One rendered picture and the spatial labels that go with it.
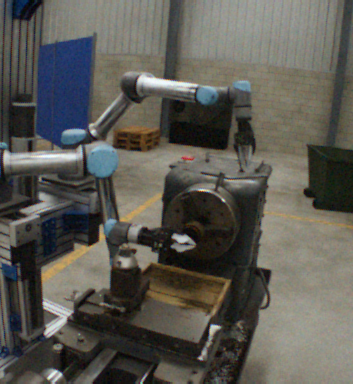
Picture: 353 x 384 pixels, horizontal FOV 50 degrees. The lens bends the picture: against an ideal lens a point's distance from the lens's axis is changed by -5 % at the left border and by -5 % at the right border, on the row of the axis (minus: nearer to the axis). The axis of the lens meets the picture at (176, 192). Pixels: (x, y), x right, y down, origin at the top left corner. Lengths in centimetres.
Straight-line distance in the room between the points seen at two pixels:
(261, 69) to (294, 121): 173
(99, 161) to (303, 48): 1041
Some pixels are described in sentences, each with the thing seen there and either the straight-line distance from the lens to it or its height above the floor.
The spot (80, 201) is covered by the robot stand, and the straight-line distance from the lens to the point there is 193.
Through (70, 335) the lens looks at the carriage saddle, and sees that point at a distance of 126.
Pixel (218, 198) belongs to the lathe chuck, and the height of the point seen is 121.
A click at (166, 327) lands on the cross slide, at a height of 97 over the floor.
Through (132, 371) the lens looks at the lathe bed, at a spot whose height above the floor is 84.
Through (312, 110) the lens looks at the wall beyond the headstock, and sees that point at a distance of 1148.
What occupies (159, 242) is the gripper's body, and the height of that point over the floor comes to 108.
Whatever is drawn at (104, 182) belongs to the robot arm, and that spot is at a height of 125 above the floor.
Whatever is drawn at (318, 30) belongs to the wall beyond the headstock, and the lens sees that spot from 1168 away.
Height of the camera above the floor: 166
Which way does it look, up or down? 16 degrees down
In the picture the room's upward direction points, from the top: 5 degrees clockwise
